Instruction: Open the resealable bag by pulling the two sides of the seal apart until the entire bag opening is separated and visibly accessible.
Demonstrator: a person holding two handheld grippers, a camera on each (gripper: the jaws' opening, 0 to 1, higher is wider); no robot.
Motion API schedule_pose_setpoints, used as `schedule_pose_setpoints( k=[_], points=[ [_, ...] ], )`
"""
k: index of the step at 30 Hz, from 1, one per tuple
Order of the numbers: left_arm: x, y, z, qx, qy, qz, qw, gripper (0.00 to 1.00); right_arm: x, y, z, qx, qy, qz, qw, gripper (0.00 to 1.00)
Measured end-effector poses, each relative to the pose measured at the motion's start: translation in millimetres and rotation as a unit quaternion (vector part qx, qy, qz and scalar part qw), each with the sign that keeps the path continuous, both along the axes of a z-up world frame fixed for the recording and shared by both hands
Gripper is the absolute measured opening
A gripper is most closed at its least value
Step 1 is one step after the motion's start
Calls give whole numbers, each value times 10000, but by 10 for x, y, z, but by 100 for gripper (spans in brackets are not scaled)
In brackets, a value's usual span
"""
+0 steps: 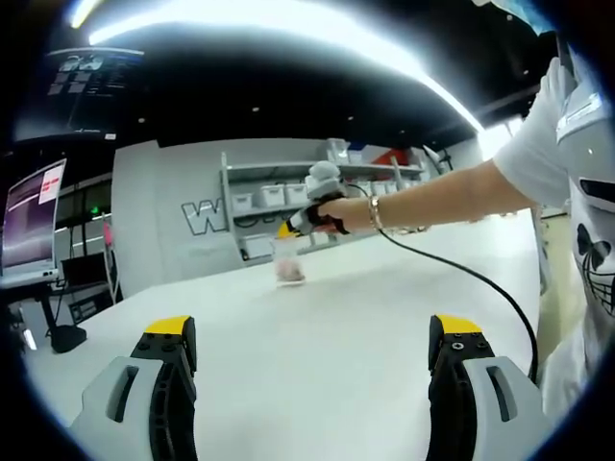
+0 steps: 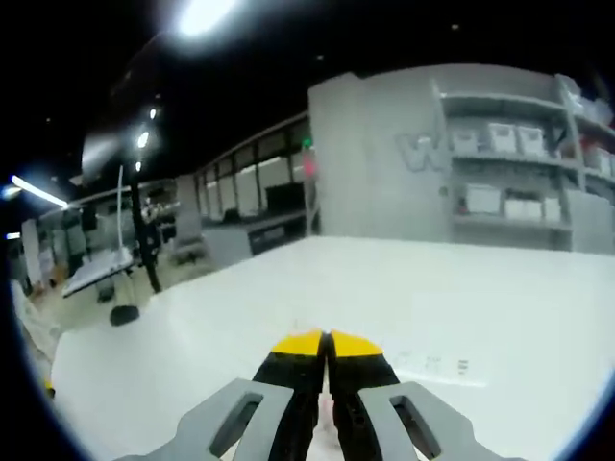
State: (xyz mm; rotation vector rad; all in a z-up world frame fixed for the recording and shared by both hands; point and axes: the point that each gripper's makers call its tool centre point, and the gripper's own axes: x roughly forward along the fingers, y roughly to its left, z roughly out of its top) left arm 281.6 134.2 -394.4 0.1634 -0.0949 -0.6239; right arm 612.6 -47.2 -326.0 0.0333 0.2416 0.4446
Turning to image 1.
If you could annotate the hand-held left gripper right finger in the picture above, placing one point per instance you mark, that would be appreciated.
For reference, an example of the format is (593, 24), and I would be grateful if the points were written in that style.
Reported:
(519, 398)

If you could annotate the black screen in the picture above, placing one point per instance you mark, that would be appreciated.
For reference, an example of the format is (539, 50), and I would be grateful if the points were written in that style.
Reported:
(86, 271)

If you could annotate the long ceiling light strip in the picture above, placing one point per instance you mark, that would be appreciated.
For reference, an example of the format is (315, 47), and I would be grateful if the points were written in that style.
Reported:
(288, 29)

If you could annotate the clear resealable bag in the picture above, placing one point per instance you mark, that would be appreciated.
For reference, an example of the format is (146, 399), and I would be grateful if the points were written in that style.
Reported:
(288, 269)

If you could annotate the grey shelving unit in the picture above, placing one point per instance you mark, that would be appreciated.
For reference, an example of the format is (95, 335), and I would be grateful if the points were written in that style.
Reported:
(269, 177)

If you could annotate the black monitor stand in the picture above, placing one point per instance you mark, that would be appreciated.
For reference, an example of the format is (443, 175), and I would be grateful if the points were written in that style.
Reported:
(69, 338)

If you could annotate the monitor with pink screen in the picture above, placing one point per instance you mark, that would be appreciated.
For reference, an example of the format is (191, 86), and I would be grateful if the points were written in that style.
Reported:
(29, 225)

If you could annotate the red white panel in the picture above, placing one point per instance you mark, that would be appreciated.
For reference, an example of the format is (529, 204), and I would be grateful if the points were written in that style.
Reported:
(391, 157)

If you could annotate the green exit sign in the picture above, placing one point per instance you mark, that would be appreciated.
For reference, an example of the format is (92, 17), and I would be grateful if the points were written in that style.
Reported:
(96, 210)

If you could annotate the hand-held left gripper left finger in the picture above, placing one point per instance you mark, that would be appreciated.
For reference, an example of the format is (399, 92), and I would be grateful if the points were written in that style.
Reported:
(115, 398)

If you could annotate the pink cloth on white stand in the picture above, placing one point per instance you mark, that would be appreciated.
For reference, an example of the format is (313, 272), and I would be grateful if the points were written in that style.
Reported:
(109, 234)

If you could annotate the group of white storage bins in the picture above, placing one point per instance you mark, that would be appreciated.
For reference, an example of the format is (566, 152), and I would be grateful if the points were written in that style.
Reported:
(271, 194)

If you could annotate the grey chest-worn device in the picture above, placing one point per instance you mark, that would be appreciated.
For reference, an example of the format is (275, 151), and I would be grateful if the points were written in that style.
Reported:
(591, 153)

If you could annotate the hanging dark display panel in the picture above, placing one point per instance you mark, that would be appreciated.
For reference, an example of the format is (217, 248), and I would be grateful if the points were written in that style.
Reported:
(81, 91)

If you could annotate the person's right hand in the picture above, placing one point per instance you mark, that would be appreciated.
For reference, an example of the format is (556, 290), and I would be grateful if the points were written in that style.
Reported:
(346, 213)

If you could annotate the person in white t-shirt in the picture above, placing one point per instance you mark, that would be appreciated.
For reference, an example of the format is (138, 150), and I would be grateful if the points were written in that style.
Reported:
(538, 144)

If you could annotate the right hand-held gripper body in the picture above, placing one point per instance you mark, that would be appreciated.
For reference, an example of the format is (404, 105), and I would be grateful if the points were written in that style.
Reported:
(327, 180)

